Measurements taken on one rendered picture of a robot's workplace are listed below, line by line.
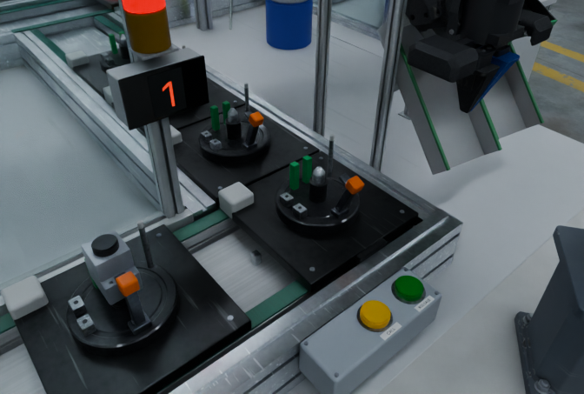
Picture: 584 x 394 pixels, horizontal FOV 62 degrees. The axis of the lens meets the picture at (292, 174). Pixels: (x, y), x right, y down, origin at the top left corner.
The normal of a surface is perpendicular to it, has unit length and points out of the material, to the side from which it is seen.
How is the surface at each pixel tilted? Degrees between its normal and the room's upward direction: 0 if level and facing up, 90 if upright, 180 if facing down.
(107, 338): 0
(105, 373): 0
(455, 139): 45
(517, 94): 90
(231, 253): 0
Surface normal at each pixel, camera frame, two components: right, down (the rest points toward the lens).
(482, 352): 0.01, -0.80
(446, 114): 0.36, -0.19
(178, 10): 0.64, 0.47
